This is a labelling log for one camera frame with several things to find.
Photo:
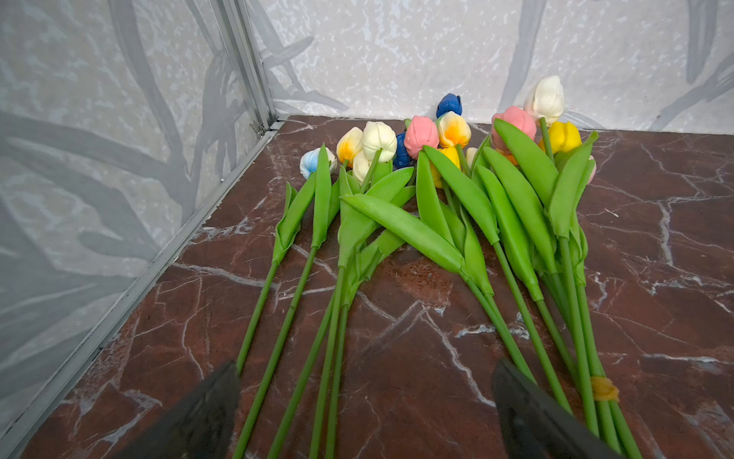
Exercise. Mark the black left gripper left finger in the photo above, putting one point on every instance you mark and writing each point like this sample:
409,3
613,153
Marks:
199,426

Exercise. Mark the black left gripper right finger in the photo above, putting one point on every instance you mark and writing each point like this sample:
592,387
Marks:
533,425

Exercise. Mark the white cream tulip flower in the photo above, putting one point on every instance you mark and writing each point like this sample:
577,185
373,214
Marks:
375,138

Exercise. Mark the pink tulip flower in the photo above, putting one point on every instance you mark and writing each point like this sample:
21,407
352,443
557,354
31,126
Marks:
422,135

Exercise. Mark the bundled tulip bouquet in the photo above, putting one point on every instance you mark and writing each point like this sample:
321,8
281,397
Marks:
535,169

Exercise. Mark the light blue tulip flower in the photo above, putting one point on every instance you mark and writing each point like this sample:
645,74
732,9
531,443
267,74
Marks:
318,191

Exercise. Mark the white orange tulip flower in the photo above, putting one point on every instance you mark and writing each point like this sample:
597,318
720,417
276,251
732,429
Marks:
263,388

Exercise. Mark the dark blue tulip flower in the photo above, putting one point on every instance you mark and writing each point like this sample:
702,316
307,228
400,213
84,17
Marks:
449,103

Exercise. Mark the aluminium frame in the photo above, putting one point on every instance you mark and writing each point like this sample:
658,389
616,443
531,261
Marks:
123,123

